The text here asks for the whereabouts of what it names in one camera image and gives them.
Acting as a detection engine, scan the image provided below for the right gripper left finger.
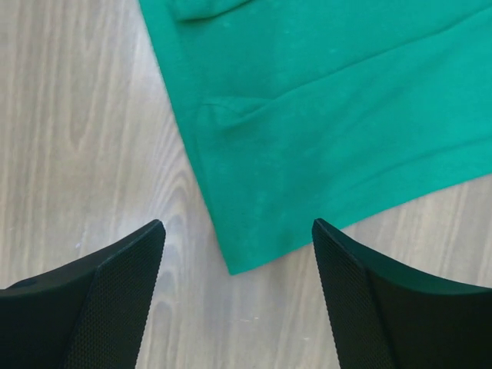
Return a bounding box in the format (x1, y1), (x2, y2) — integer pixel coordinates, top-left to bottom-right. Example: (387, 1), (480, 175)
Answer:
(1, 220), (165, 368)

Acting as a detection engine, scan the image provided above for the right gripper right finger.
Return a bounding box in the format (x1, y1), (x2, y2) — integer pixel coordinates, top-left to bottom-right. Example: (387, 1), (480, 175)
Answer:
(312, 219), (491, 368)

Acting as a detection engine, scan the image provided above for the green t shirt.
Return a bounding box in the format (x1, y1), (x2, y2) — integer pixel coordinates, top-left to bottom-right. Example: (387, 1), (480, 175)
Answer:
(140, 1), (491, 274)

